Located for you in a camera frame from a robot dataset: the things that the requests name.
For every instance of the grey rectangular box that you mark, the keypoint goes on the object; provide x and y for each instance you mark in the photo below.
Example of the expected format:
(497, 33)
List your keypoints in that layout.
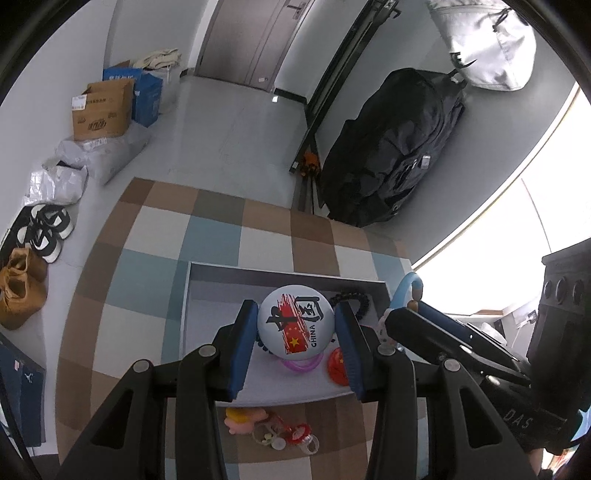
(203, 350)

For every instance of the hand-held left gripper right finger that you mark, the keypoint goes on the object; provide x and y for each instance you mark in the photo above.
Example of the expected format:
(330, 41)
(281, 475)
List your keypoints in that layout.
(353, 350)

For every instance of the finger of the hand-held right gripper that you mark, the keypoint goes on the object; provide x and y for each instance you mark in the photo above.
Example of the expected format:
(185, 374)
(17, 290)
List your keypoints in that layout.
(429, 337)
(466, 328)

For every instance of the grey plastic parcel bag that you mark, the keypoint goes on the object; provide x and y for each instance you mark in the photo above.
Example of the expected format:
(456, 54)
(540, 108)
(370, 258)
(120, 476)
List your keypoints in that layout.
(111, 154)

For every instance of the checkered floor mat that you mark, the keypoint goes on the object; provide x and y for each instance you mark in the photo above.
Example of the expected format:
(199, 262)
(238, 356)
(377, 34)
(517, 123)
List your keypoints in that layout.
(152, 286)

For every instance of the tan suede boot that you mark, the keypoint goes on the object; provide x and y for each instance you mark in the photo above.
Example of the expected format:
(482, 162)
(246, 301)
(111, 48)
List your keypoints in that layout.
(21, 300)
(25, 265)

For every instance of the black folding rack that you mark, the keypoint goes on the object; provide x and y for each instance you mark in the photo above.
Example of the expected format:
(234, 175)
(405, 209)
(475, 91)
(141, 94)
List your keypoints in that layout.
(337, 69)

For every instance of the blue cardboard box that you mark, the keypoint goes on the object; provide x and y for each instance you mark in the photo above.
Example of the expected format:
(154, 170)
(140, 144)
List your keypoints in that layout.
(147, 101)

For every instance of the black backpack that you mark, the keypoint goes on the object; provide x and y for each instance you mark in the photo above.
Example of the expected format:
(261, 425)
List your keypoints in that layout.
(392, 152)

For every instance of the beige tote bag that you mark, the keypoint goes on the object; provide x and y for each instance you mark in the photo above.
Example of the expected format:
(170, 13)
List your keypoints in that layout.
(159, 59)

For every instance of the white round badge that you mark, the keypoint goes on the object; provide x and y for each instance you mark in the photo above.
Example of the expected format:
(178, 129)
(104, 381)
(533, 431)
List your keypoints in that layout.
(295, 318)

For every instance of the clear plastic bag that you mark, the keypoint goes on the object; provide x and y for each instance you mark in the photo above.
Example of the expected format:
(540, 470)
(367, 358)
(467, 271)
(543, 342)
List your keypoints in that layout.
(170, 81)

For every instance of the white plastic bag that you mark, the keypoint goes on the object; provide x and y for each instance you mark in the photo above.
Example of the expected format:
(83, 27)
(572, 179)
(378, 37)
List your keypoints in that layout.
(60, 184)

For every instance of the black and white sneaker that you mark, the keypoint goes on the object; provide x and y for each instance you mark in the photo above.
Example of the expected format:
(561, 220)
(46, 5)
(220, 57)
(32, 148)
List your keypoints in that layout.
(55, 221)

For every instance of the white sling bag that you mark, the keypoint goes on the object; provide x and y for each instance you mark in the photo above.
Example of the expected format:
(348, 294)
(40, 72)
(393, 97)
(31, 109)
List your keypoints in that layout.
(489, 46)

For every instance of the brown cardboard box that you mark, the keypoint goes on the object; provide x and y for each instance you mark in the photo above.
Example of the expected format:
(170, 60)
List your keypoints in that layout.
(101, 115)

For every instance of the black white sandals pair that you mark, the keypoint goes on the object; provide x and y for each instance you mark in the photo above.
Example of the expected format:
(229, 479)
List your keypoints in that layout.
(44, 242)

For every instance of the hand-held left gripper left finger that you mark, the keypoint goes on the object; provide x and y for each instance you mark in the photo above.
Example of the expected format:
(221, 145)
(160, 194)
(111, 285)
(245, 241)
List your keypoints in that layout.
(242, 350)

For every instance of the grey entrance door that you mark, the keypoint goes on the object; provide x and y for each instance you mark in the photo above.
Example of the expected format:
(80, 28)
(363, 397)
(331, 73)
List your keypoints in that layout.
(249, 41)

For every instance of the orange small tool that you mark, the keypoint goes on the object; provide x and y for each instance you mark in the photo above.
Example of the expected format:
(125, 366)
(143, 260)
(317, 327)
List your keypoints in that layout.
(308, 166)

